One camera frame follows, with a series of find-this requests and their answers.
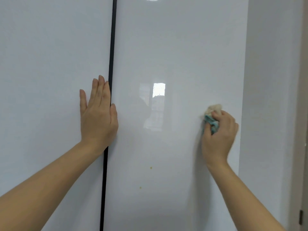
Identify person's right hand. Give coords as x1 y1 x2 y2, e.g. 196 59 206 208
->
201 110 239 169

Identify person's left hand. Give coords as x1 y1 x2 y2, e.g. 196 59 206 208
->
79 75 119 156

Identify beige cloth with teal edge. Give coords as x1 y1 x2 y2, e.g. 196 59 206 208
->
201 104 223 135

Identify person's right forearm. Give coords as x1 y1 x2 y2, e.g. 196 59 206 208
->
207 161 286 231

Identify person's left forearm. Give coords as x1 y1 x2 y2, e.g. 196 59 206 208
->
0 141 106 231

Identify beige room door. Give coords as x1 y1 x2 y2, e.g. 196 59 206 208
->
301 151 308 231
287 0 308 231

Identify black cabinet door handle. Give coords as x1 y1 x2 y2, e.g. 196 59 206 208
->
99 0 118 231

